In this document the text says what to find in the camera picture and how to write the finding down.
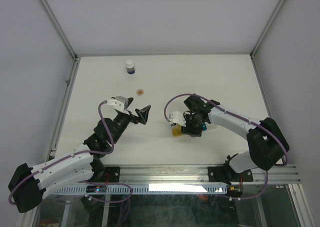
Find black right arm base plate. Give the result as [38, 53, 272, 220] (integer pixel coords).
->
[207, 166, 254, 185]

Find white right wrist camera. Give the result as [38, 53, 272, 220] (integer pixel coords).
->
[168, 111, 187, 127]

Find white slotted cable duct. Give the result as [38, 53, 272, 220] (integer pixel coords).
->
[55, 183, 227, 196]

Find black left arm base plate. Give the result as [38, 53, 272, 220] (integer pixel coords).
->
[100, 166, 121, 183]

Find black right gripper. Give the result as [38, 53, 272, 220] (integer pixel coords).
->
[180, 113, 204, 137]

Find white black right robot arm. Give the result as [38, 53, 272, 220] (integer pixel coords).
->
[181, 95, 290, 185]

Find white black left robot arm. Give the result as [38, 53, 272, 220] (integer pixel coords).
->
[8, 96, 151, 213]

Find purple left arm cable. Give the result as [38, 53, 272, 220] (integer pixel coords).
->
[7, 100, 133, 227]

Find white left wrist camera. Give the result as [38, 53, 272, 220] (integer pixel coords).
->
[106, 96, 129, 113]

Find white-capped dark pill bottle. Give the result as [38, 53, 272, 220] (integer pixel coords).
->
[125, 59, 135, 75]

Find aluminium cage frame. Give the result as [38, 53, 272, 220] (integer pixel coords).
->
[21, 0, 320, 223]

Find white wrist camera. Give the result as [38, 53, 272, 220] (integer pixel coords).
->
[168, 111, 187, 127]
[106, 96, 129, 113]

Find aluminium mounting rail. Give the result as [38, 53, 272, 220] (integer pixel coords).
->
[106, 164, 301, 185]

